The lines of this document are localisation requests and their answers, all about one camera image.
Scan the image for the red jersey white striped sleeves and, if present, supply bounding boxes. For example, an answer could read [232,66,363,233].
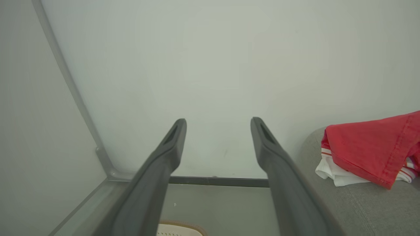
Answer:
[315,111,420,189]

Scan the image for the grey fabric sofa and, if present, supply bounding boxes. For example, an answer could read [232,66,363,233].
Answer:
[297,126,420,236]

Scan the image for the white laundry basket brown rim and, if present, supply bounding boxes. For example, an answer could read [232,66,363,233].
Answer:
[156,221,208,236]

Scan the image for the grey metal partition frame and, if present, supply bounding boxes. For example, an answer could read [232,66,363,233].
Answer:
[31,0,140,183]

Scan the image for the black baseboard strip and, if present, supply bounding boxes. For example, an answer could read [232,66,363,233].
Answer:
[169,176,270,188]

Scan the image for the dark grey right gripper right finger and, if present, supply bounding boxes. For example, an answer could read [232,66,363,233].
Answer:
[251,117,345,236]

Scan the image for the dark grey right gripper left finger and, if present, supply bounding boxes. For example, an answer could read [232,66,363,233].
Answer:
[92,119,187,236]

